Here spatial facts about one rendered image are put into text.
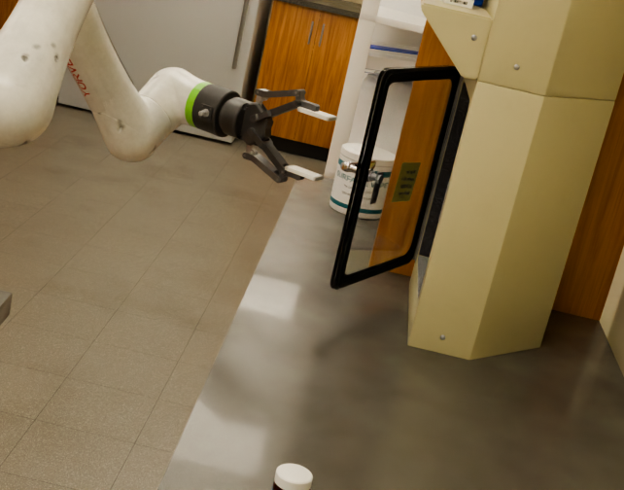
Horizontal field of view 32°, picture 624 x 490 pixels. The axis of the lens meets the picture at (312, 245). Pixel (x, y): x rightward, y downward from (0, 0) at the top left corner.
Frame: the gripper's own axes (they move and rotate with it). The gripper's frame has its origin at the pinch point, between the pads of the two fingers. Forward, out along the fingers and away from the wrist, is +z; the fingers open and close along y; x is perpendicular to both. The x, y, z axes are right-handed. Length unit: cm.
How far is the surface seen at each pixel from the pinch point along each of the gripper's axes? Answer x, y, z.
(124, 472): 47, -120, -65
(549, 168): 4.1, 8.6, 42.1
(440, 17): -11.1, 29.2, 23.1
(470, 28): -8.8, 28.5, 27.6
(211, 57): 373, -66, -299
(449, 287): -5.4, -14.1, 34.0
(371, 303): 3.9, -26.2, 16.5
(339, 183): 49, -19, -20
